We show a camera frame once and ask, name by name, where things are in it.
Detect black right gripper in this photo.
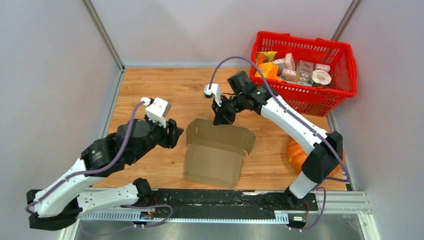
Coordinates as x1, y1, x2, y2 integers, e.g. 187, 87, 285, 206
211, 93, 246, 126

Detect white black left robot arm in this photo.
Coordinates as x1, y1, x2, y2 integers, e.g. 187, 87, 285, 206
26, 119, 184, 231

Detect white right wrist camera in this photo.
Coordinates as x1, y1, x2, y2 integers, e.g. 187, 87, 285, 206
203, 83, 222, 107

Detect orange pumpkin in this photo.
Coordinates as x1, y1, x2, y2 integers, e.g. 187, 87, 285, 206
286, 138, 346, 178

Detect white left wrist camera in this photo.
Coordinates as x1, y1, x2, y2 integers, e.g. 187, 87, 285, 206
140, 97, 172, 128

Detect white pink carton box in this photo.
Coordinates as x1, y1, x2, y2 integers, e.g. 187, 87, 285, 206
284, 52, 296, 71

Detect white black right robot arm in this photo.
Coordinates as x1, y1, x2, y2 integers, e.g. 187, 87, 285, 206
203, 71, 344, 210

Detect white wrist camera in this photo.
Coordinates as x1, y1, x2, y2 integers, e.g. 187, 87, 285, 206
140, 97, 172, 128
203, 83, 222, 107

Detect brown cardboard paper box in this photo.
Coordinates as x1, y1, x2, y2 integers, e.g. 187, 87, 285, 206
183, 118, 257, 189

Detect aluminium frame rail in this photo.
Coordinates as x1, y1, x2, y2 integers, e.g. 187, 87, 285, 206
83, 188, 380, 240

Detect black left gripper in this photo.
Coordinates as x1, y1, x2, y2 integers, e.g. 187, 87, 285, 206
130, 108, 186, 163

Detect orange snack box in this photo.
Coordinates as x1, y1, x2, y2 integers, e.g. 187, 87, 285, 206
254, 62, 281, 81

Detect white round tape roll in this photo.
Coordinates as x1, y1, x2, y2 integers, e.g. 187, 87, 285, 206
311, 69, 332, 85

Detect yellow snack bag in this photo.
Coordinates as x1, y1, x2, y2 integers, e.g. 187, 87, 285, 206
256, 51, 278, 65

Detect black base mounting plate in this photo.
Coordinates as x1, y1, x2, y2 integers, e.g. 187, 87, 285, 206
147, 188, 318, 220

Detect red plastic shopping basket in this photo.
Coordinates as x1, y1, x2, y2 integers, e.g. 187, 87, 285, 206
250, 31, 357, 117

